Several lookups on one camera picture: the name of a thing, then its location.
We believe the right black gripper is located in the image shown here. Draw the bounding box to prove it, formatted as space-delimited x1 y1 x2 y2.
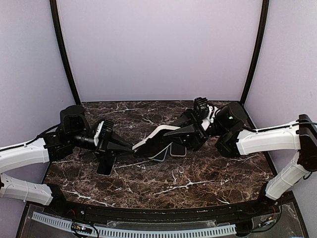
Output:
159 109 226 153

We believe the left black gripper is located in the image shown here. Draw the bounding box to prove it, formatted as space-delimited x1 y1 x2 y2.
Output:
68 129 135 162

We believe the white phone case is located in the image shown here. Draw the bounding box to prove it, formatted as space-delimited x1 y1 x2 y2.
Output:
132 125 180 151

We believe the black smartphone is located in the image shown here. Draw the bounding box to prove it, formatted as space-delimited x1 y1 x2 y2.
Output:
132 129 172 158

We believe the phone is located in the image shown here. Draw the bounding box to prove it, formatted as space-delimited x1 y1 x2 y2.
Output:
170 143 187 157
97 157 115 176
151 147 170 162

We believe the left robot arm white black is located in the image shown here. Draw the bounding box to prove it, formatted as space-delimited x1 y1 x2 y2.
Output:
0 105 133 216

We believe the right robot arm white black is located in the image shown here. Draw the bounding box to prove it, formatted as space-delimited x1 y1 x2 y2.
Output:
163 102 317 215

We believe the phone in pink case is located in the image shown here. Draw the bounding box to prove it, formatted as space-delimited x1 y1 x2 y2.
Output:
170 143 187 157

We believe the phone in dark case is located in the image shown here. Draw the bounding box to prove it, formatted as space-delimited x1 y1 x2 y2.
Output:
97 157 115 176

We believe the small green circuit board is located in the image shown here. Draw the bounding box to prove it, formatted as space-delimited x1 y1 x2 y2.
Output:
71 222 93 235

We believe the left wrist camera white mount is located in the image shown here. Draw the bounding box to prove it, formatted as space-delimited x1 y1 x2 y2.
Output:
94 119 114 147

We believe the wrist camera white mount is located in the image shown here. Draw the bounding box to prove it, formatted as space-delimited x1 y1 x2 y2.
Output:
94 119 114 147
193 97 218 130

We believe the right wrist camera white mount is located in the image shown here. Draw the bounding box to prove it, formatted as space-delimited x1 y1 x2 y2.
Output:
193 97 218 130

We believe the white slotted cable duct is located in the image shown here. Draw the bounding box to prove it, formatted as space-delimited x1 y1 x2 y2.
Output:
31 212 236 238

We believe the black front rail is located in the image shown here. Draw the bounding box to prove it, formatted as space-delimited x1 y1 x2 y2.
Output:
44 200 280 224

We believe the right black frame post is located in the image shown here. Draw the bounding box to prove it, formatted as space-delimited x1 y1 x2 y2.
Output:
240 0 269 106

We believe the black frame post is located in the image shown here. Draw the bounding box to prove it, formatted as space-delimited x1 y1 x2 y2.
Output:
49 0 81 105
240 0 269 106

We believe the left black frame post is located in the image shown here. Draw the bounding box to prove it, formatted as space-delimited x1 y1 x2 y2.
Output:
49 0 81 105

